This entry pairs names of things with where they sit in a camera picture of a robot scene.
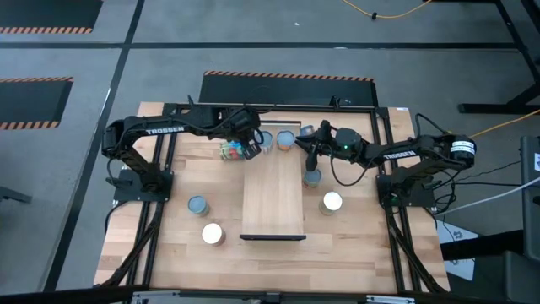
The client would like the black hazard-striped floor mat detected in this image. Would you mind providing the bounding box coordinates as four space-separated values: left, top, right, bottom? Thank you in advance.
197 70 380 106
0 0 105 35
0 77 75 131

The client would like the dark stand foot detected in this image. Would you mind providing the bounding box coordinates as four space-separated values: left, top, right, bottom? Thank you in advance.
0 185 33 204

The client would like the green can with red swirl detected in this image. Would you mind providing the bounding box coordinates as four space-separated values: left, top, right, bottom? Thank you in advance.
302 168 323 190

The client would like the wooden shelf with black frame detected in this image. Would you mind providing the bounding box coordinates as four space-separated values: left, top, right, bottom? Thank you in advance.
239 119 307 242

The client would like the multicolour label tin can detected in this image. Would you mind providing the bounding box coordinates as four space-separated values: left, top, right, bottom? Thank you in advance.
219 141 246 162

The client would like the black equipment box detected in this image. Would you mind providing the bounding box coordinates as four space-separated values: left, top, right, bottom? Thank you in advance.
440 230 540 304

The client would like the small silver-lid tin can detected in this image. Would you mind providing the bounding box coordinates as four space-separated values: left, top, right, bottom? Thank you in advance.
257 130 276 154

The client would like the silver metal strip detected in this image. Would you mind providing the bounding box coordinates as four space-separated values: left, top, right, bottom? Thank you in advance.
132 290 181 304
365 294 417 304

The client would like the teal label tin can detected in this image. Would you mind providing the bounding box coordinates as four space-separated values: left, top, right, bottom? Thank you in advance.
187 195 211 217

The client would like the white cable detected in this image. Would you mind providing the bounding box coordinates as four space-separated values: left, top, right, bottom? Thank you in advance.
436 176 540 216

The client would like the white printed sheet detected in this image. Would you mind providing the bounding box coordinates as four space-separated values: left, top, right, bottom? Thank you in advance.
434 219 476 282

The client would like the yellow extension cable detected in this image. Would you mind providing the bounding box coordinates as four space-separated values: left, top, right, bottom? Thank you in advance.
341 0 434 20

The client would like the red label tin can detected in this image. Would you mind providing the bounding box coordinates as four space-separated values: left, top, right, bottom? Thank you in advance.
201 222 227 247

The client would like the yellow cable with plug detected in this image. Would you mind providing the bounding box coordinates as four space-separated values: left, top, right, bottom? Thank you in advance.
468 108 540 140

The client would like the grey cabinet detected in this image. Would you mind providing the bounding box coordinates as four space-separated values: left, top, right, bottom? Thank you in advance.
520 134 540 263

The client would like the black table leg stand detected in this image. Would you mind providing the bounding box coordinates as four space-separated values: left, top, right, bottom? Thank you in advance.
457 0 540 116

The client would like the yellow carrots tin can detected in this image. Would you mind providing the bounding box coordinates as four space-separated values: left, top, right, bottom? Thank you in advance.
318 191 344 217

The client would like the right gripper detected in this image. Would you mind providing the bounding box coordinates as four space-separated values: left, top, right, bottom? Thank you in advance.
294 120 334 172

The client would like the black equipment at right edge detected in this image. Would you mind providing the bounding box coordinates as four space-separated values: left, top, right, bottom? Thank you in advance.
99 95 451 296

